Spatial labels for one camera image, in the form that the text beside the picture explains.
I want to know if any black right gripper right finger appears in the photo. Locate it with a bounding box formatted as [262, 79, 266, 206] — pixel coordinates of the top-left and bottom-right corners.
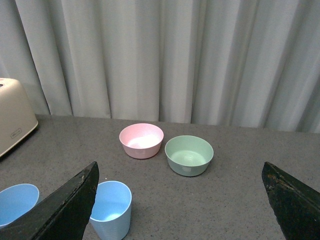
[261, 162, 320, 240]

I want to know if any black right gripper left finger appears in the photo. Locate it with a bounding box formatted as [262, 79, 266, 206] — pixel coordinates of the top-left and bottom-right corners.
[0, 161, 99, 240]

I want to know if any light blue plastic cup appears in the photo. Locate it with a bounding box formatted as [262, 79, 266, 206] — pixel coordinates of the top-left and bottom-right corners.
[89, 180, 132, 240]

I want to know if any cream toaster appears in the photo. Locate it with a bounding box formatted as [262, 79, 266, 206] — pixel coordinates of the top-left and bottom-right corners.
[0, 78, 38, 156]

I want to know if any pink plastic bowl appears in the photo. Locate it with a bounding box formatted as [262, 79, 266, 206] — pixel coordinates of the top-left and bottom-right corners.
[119, 123, 164, 160]

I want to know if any green plastic bowl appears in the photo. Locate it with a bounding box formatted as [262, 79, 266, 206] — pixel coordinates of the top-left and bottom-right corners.
[164, 135, 214, 177]

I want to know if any grey curtain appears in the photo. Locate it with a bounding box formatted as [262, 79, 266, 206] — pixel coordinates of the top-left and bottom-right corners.
[0, 0, 320, 133]

